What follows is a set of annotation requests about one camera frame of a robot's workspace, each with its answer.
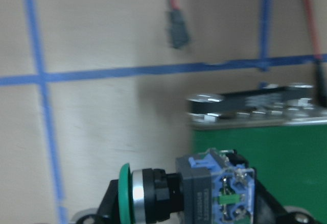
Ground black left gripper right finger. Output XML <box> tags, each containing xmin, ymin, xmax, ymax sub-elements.
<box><xmin>253</xmin><ymin>180</ymin><xmax>321</xmax><ymax>224</ymax></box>

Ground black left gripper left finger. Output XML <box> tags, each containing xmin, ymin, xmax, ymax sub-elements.
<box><xmin>71</xmin><ymin>180</ymin><xmax>120</xmax><ymax>223</ymax></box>

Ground green push button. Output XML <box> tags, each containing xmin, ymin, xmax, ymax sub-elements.
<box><xmin>118</xmin><ymin>148</ymin><xmax>256</xmax><ymax>223</ymax></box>

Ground green conveyor belt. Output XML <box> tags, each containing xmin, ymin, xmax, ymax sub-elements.
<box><xmin>185</xmin><ymin>82</ymin><xmax>327</xmax><ymax>224</ymax></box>

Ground small circuit board with wires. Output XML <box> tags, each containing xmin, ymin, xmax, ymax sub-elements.
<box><xmin>168</xmin><ymin>0</ymin><xmax>326</xmax><ymax>107</ymax></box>

